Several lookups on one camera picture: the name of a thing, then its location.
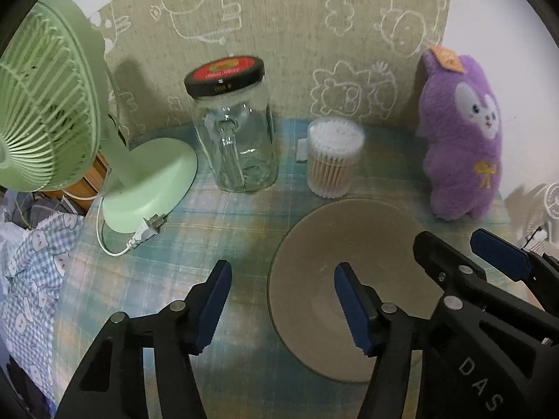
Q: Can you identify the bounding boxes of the green desk fan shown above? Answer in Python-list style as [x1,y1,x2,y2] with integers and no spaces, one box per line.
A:
[1,0,197,234]

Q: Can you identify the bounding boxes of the dark grey clothes pile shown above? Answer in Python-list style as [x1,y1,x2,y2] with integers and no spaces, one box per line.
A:
[1,189,86,230]

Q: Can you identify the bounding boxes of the white fan power cable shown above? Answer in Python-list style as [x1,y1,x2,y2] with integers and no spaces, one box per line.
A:
[95,196,170,257]

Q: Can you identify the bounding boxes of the purple plush rabbit toy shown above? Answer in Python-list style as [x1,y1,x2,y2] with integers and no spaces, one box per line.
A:
[416,45,502,221]

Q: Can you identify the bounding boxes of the small white fan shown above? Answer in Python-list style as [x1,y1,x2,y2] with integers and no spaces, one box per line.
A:
[521,183,558,252]

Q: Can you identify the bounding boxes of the glass jar with black lid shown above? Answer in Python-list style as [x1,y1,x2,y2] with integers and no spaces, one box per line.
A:
[184,55,278,193]

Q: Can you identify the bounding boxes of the blue checkered cartoon blanket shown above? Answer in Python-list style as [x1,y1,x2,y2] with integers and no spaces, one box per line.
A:
[1,213,84,403]

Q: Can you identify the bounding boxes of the large grey ceramic bowl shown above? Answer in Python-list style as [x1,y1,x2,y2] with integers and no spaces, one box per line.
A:
[268,199,442,383]

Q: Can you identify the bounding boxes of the cotton swab plastic container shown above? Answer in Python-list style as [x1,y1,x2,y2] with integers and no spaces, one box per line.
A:
[307,117,365,199]

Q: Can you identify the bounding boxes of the plaid blue green tablecloth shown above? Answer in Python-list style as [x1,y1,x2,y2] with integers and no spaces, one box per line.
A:
[52,117,547,419]

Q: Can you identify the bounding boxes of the green cartoon print wall cloth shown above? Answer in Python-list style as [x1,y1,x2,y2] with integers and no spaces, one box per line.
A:
[90,0,451,139]

